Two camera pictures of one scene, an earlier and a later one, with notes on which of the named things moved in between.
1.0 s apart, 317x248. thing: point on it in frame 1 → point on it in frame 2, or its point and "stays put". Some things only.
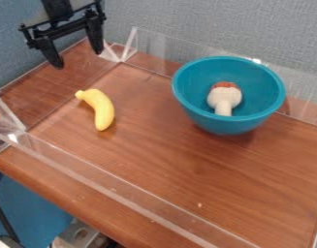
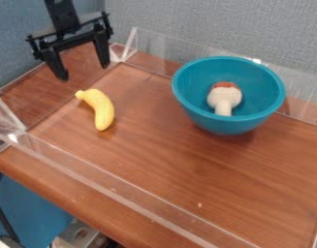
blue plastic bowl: (263, 91) stays put
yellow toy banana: (101, 105) stays put
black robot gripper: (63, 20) → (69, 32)
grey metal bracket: (80, 235) stays put
